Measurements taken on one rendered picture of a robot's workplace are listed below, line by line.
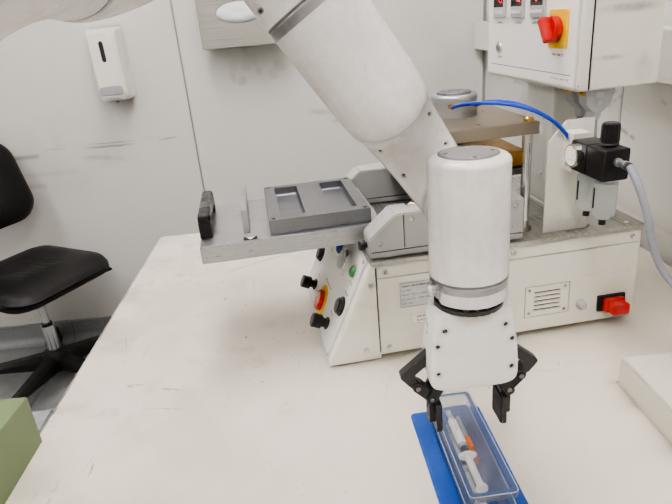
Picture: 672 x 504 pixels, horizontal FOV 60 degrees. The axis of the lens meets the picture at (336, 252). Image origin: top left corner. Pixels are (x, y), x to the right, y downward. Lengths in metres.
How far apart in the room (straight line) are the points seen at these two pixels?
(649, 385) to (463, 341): 0.33
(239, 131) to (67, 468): 1.77
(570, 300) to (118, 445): 0.75
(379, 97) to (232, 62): 1.91
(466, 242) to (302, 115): 1.89
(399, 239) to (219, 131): 1.65
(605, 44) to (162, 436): 0.85
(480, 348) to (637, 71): 0.52
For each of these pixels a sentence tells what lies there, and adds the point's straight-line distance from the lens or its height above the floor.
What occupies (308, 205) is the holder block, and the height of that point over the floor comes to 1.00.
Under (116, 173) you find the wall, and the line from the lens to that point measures 2.59.
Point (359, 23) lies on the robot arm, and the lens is 0.53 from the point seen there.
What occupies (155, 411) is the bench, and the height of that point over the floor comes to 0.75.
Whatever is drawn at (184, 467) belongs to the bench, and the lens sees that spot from 0.84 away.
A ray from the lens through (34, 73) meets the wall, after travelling 2.61.
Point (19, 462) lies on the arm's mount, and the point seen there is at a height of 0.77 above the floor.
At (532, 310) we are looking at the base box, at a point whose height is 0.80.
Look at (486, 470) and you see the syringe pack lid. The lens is 0.73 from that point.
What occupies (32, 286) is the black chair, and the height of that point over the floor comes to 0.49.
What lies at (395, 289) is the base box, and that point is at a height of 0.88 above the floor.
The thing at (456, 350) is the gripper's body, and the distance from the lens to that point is 0.65.
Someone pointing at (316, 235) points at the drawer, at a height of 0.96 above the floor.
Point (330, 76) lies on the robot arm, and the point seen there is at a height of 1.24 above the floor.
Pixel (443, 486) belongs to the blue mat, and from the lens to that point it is 0.77.
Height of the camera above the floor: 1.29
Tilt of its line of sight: 22 degrees down
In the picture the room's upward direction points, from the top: 5 degrees counter-clockwise
